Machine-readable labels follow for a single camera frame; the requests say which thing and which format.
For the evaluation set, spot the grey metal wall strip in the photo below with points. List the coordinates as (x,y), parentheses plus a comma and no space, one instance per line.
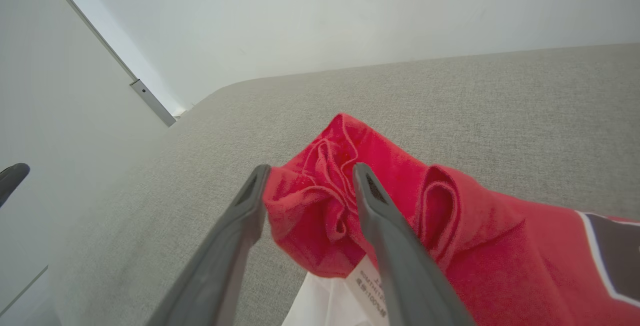
(150,98)

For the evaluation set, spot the red and white t-shirt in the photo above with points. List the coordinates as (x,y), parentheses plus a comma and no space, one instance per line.
(500,266)

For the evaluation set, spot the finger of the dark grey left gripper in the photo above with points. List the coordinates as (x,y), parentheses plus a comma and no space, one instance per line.
(12,178)

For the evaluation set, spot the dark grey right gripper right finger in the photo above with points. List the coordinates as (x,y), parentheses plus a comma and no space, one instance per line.
(405,271)

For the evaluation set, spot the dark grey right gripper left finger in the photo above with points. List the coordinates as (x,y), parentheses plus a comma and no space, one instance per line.
(220,266)

